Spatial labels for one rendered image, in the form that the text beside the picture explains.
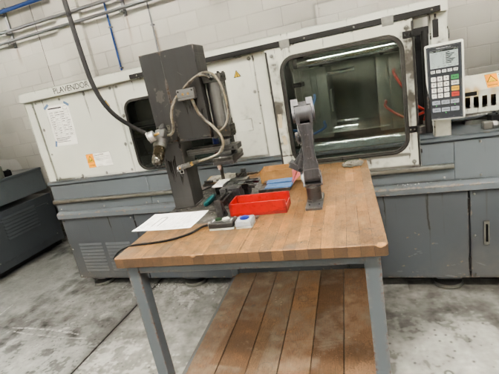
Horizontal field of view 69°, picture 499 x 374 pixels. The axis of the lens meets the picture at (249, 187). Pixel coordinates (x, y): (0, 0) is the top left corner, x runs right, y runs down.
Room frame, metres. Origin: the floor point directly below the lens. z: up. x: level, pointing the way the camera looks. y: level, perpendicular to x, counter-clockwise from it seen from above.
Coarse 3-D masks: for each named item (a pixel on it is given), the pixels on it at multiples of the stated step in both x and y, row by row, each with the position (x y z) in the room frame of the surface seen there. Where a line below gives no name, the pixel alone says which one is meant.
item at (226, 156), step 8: (216, 144) 1.81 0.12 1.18; (224, 144) 1.75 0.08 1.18; (232, 144) 1.71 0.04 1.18; (240, 144) 1.76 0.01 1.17; (192, 152) 1.77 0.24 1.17; (200, 152) 1.76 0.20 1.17; (208, 152) 1.75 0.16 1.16; (224, 152) 1.71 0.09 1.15; (232, 152) 1.72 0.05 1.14; (240, 152) 1.77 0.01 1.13; (216, 160) 1.67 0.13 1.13; (224, 160) 1.66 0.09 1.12; (232, 160) 1.65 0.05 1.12
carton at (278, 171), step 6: (264, 168) 2.06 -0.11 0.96; (270, 168) 2.05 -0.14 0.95; (276, 168) 2.04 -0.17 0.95; (282, 168) 2.03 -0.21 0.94; (288, 168) 1.91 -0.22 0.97; (264, 174) 1.95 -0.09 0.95; (270, 174) 1.94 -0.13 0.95; (276, 174) 1.93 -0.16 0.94; (282, 174) 1.92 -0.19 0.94; (288, 174) 1.91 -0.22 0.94; (264, 180) 1.95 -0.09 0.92
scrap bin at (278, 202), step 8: (272, 192) 1.56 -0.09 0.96; (280, 192) 1.55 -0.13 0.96; (288, 192) 1.54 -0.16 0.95; (232, 200) 1.55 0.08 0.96; (240, 200) 1.60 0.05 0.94; (248, 200) 1.59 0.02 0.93; (256, 200) 1.58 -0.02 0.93; (264, 200) 1.57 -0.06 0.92; (272, 200) 1.44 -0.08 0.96; (280, 200) 1.43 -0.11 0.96; (288, 200) 1.49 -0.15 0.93; (232, 208) 1.49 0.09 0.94; (240, 208) 1.49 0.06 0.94; (248, 208) 1.48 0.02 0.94; (256, 208) 1.46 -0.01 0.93; (264, 208) 1.45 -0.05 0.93; (272, 208) 1.45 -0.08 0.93; (280, 208) 1.44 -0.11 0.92; (288, 208) 1.47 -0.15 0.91; (232, 216) 1.50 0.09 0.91
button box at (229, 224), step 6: (210, 222) 1.41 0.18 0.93; (216, 222) 1.39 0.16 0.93; (222, 222) 1.38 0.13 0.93; (228, 222) 1.37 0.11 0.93; (234, 222) 1.38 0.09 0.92; (198, 228) 1.42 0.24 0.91; (210, 228) 1.38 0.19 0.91; (216, 228) 1.38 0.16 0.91; (222, 228) 1.37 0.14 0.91; (228, 228) 1.36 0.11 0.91; (234, 228) 1.37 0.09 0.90; (186, 234) 1.38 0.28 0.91; (162, 240) 1.36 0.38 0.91; (168, 240) 1.36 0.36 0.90; (126, 246) 1.38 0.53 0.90
